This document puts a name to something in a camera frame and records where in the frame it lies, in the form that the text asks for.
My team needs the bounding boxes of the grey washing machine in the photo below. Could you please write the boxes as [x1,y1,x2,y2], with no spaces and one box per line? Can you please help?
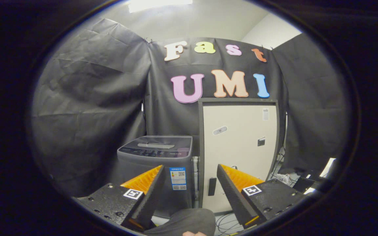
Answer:
[117,135,195,219]

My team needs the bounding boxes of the floor cables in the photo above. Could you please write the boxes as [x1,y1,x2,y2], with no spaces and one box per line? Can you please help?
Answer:
[216,213,246,235]

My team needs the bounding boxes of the black box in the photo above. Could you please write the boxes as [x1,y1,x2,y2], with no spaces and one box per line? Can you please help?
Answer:
[292,177,316,194]

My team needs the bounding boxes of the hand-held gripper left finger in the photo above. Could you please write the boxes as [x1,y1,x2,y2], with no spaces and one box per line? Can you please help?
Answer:
[73,165,164,231]

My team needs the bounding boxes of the black backdrop cloth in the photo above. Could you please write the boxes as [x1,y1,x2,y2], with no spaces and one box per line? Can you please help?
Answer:
[31,18,350,197]

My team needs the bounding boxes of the beige cabinet with grey frame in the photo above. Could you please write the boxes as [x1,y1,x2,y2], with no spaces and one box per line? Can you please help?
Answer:
[198,98,281,214]

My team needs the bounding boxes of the white drain hose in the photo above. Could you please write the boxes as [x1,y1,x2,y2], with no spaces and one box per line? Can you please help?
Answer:
[193,156,199,208]

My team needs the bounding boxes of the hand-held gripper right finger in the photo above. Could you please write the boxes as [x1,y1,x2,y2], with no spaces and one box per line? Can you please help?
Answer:
[216,164,307,230]

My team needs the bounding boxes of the person's leg in dark trousers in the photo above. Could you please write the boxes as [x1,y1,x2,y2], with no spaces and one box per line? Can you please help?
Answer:
[143,208,216,236]

